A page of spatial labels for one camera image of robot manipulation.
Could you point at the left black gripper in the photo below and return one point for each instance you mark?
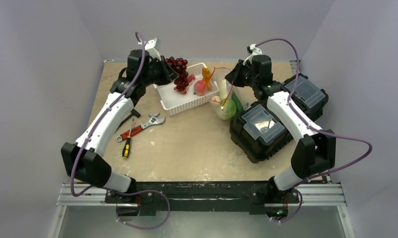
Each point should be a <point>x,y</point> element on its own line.
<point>168,75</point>

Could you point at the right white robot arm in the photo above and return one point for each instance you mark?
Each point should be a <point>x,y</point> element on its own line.
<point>313,161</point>

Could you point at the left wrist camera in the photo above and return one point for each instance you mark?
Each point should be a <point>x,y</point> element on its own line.
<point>152,47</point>

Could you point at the green cucumber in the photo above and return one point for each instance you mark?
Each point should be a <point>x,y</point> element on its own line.
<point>238,103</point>

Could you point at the white plastic basket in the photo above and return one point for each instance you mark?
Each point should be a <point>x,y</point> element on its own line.
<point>174,102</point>

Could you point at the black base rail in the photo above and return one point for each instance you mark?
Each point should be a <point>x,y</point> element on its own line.
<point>208,196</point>

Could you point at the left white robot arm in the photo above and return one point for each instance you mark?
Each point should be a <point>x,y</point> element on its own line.
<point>83,159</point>

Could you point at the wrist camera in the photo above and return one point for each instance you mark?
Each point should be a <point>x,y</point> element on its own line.
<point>253,50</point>
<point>152,47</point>

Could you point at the green cabbage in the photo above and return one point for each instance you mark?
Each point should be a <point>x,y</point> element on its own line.
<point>226,112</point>

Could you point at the dark red grapes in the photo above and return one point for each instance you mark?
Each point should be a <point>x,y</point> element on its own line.
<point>184,80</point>

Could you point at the adjustable wrench red handle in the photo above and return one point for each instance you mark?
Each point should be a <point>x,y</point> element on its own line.
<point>153,120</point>

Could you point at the clear orange zip bag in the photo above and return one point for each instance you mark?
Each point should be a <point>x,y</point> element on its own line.
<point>218,74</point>

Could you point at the pink peach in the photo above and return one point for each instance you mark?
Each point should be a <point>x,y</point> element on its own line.
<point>200,88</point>

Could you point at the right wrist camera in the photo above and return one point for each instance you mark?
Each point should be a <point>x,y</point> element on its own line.
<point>253,50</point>

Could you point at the black plastic toolbox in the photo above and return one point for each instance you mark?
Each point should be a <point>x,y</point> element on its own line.
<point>268,125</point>

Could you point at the white radish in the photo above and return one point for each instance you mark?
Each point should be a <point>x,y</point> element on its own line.
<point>223,90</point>

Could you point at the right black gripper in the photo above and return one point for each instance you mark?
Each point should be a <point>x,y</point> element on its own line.
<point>239,73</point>

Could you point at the yellow black screwdriver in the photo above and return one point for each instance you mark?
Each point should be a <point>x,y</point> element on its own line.
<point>127,146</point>

